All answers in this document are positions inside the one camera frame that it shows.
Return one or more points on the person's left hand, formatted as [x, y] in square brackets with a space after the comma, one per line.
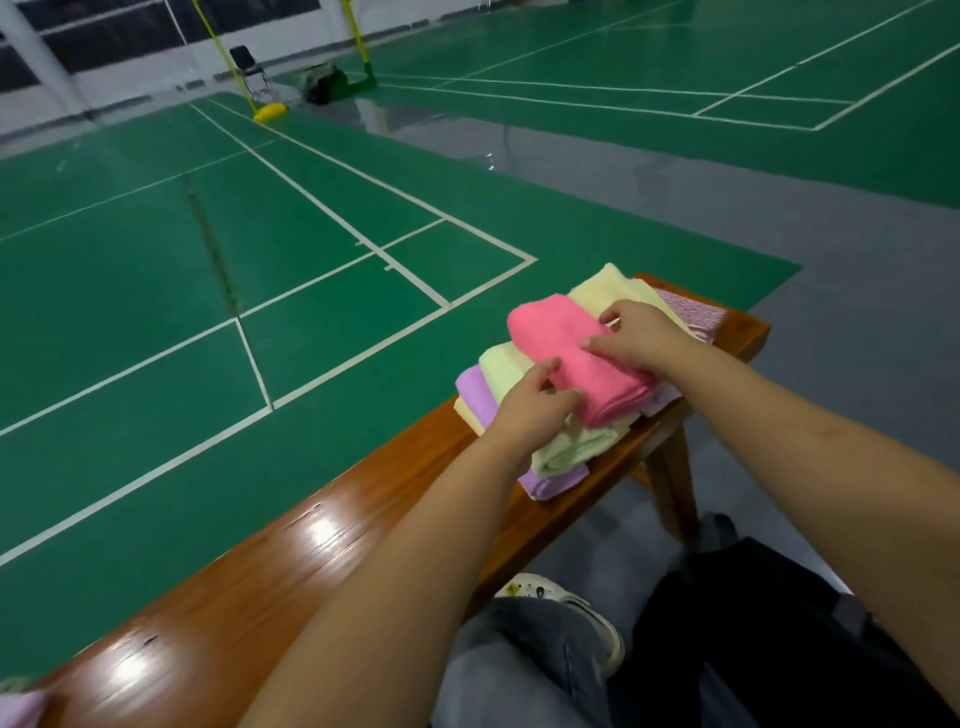
[533, 413]

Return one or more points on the person's right hand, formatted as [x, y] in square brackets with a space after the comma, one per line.
[638, 338]

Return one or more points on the light green striped towel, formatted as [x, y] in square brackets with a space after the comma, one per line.
[507, 369]

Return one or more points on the purple towel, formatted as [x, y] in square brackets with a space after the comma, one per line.
[477, 393]

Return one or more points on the pale yellow towel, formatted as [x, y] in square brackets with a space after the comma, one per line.
[467, 417]
[608, 285]

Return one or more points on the hot pink towel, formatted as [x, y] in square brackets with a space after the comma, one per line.
[578, 353]

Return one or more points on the person's right forearm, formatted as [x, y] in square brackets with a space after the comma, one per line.
[840, 495]

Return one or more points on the person's left forearm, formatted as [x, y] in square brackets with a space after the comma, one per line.
[390, 600]

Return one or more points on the person's white shoe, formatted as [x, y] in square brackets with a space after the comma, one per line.
[563, 600]

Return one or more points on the person's grey trousers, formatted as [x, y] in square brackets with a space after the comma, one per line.
[510, 675]

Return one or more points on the brown wooden bench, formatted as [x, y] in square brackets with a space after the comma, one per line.
[255, 600]

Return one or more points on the black sports bag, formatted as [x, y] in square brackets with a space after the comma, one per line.
[323, 83]

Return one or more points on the dark folding chair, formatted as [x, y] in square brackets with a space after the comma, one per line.
[249, 68]

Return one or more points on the yellow net post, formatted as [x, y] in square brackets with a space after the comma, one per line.
[270, 111]
[357, 30]

